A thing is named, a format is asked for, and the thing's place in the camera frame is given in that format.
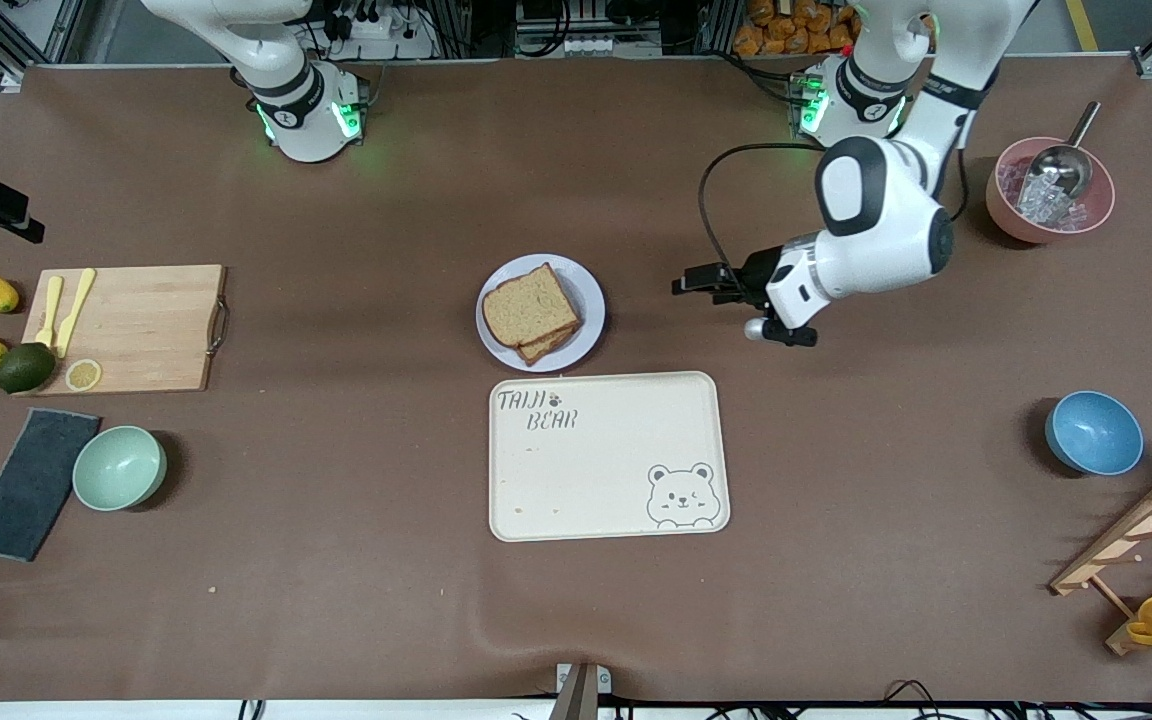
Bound dark green avocado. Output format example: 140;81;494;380
0;342;57;395

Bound dark grey cloth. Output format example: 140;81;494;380
0;407;102;563

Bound pink bowl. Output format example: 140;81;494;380
985;137;1117;245

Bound yellow plastic knife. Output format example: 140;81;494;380
54;268;97;359

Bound wooden peg rack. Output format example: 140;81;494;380
1049;460;1152;657

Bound wooden cutting board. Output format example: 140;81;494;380
20;264;231;397

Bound toasted bread slice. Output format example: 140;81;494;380
516;322;582;367

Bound pale lilac round plate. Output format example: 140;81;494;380
476;254;606;373

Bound white socket strip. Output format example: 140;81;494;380
564;35;664;58

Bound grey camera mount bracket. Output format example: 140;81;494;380
549;662;613;720

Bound mint green bowl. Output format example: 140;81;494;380
72;425;168;513

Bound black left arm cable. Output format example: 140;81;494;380
698;143;827;286

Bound cream bear print tray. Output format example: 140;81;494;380
489;371;732;543

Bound yellow plastic fork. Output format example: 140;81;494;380
34;275;65;349

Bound clear ice cubes pile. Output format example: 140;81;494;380
1011;175;1087;233

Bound blue bowl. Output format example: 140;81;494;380
1044;390;1145;477

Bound light wholemeal bread slice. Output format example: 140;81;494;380
482;263;582;350

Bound orange snack packets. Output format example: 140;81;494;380
733;0;859;57

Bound white power strip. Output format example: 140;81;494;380
321;0;437;61

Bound metal scoop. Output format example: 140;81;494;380
1021;100;1102;201

